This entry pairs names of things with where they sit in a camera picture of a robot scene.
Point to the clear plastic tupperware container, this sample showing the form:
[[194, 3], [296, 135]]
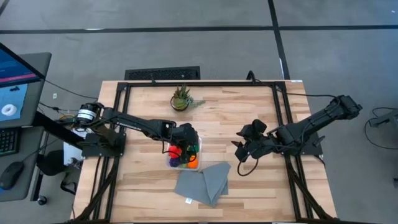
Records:
[[169, 141]]

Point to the white box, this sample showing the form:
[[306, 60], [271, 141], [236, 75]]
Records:
[[71, 155]]

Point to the black floor vent grate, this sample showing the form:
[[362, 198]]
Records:
[[161, 74]]

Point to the orange toy orange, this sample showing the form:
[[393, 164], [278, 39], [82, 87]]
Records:
[[193, 163]]

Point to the black computer mouse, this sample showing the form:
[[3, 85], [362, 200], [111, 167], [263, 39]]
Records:
[[11, 174]]

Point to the computer monitor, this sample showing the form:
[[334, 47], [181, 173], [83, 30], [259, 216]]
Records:
[[12, 102]]

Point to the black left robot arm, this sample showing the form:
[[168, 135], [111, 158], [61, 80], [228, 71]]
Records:
[[136, 124]]

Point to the grey cloth with label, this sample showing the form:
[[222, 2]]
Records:
[[202, 185]]

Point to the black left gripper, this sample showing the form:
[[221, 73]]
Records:
[[186, 135]]

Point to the red toy pepper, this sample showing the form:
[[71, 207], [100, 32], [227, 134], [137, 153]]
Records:
[[175, 151]]

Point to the grey floor device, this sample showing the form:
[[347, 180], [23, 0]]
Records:
[[384, 119]]

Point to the black keyboard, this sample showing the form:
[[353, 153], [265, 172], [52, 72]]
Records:
[[7, 141]]

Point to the black caster wheel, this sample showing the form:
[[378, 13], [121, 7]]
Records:
[[42, 200]]

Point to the purple toy grapes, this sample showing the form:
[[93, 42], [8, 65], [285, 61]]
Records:
[[174, 162]]

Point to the grey desk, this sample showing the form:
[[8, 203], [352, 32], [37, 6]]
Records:
[[29, 149]]

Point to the potted succulent plant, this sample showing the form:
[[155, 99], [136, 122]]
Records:
[[179, 102]]

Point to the black rounded object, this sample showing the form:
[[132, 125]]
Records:
[[51, 163]]

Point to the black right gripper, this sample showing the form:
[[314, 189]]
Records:
[[259, 143]]

